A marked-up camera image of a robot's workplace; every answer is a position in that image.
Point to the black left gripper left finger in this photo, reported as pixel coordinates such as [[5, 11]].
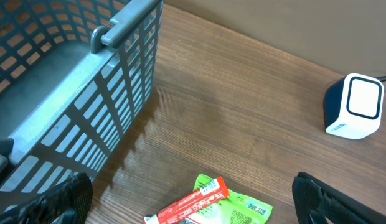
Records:
[[68, 202]]

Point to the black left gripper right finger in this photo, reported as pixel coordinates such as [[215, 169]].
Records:
[[316, 202]]

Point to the green snack bag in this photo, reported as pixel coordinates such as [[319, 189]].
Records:
[[235, 209]]

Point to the red candy bar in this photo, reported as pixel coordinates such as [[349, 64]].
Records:
[[208, 194]]

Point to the white barcode scanner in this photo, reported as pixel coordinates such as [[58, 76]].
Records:
[[353, 106]]

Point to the grey plastic mesh basket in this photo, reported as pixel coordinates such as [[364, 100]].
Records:
[[74, 75]]

